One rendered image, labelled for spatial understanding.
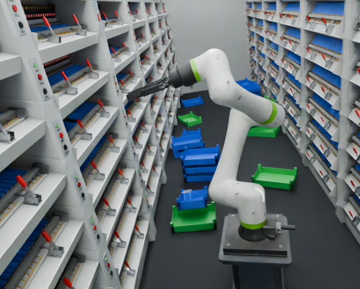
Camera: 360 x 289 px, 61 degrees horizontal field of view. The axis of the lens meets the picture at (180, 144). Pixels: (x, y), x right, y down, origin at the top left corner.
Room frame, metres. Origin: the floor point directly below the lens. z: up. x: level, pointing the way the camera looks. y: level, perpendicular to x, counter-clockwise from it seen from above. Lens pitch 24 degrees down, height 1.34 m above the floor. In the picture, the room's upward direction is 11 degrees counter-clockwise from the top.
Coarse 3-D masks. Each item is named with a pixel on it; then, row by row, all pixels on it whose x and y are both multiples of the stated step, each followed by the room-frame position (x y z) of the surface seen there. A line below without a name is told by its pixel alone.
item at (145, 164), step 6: (150, 144) 2.26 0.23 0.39; (156, 144) 2.27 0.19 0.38; (144, 150) 2.13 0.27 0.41; (150, 150) 2.11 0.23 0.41; (156, 150) 2.27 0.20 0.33; (144, 156) 2.08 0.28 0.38; (150, 156) 2.09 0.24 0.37; (144, 162) 1.97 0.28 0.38; (150, 162) 2.00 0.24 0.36; (144, 168) 1.85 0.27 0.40; (150, 168) 1.91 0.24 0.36; (144, 174) 1.82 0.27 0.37; (144, 180) 1.67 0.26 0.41
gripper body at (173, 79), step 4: (176, 68) 1.22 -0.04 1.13; (172, 72) 1.21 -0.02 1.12; (176, 72) 1.20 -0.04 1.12; (172, 76) 1.20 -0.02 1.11; (176, 76) 1.19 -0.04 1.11; (168, 80) 1.20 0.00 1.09; (172, 80) 1.19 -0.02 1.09; (176, 80) 1.19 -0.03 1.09; (180, 80) 1.19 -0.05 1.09; (168, 84) 1.20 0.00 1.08; (172, 84) 1.19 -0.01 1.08; (176, 84) 1.19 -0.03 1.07; (180, 84) 1.20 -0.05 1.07
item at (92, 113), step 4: (96, 108) 1.45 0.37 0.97; (100, 108) 1.51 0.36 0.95; (92, 112) 1.39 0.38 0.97; (96, 112) 1.45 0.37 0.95; (88, 116) 1.34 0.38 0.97; (92, 116) 1.38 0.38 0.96; (84, 120) 1.29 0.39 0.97; (88, 120) 1.33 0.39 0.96; (92, 120) 1.33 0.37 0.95; (84, 124) 1.28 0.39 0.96; (88, 124) 1.28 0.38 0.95; (72, 128) 1.19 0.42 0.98; (76, 128) 1.19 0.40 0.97; (80, 128) 1.23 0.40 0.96; (68, 132) 1.15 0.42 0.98; (72, 132) 1.15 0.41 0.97; (68, 136) 1.11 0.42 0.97; (72, 136) 1.14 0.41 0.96
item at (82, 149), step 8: (96, 96) 1.59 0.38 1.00; (104, 96) 1.58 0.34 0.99; (104, 104) 1.57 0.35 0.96; (112, 104) 1.58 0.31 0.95; (112, 112) 1.49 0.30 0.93; (96, 120) 1.36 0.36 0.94; (104, 120) 1.37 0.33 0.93; (112, 120) 1.46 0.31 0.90; (96, 128) 1.27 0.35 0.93; (104, 128) 1.32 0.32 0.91; (96, 136) 1.20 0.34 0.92; (80, 144) 1.10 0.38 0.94; (88, 144) 1.11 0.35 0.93; (80, 152) 1.04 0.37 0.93; (88, 152) 1.10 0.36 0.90; (80, 160) 1.01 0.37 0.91
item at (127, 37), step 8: (104, 8) 2.29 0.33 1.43; (112, 8) 2.28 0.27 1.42; (120, 8) 2.28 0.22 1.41; (128, 8) 2.36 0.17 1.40; (128, 32) 2.27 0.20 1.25; (112, 40) 2.29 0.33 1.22; (120, 40) 2.28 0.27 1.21; (128, 40) 2.28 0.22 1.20; (136, 48) 2.33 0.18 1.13; (136, 56) 2.27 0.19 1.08; (128, 64) 2.28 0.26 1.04; (136, 64) 2.27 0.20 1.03; (144, 80) 2.35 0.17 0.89; (144, 112) 2.28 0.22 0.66; (152, 128) 2.27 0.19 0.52; (152, 136) 2.27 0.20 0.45; (160, 160) 2.27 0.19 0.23; (160, 176) 2.28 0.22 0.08
